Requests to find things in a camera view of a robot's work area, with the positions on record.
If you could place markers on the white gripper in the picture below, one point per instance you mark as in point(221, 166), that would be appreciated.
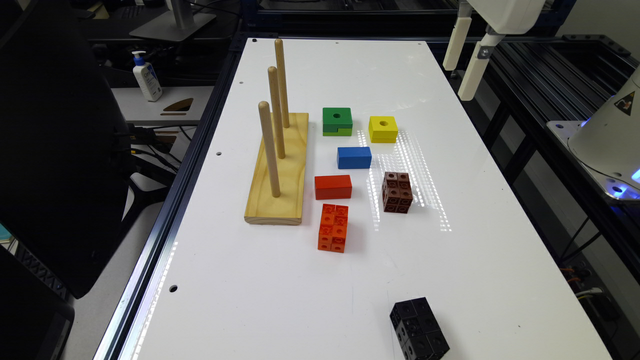
point(508, 17)

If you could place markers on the blue wooden block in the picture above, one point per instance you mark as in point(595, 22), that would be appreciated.
point(354, 157)

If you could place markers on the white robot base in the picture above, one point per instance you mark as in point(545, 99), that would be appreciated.
point(606, 145)

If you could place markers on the yellow wooden block with hole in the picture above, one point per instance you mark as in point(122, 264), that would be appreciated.
point(382, 129)

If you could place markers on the green wooden block with hole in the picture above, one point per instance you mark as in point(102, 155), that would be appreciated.
point(337, 122)

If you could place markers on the brown interlocking cube stack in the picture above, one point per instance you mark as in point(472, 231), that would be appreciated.
point(396, 192)

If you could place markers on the back wooden peg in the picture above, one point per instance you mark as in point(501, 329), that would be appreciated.
point(280, 61)

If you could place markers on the wooden peg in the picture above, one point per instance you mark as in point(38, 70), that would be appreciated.
point(276, 112)
point(280, 61)
point(269, 147)

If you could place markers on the middle wooden peg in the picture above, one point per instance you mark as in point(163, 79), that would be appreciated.
point(276, 112)

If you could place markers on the red wooden block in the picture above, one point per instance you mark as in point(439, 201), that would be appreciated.
point(333, 187)

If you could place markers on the front wooden peg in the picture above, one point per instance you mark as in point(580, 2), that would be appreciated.
point(269, 147)

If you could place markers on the orange interlocking cube stack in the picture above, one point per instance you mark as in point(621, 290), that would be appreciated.
point(333, 228)

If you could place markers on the wooden peg board base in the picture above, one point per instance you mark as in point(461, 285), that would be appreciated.
point(264, 209)

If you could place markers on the grey monitor stand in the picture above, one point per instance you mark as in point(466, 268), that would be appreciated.
point(175, 25)

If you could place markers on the black interlocking cube stack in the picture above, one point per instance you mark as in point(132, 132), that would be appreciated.
point(418, 331)

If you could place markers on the white pump lotion bottle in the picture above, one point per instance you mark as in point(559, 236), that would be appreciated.
point(146, 77)

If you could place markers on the black office chair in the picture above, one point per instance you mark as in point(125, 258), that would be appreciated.
point(71, 187)

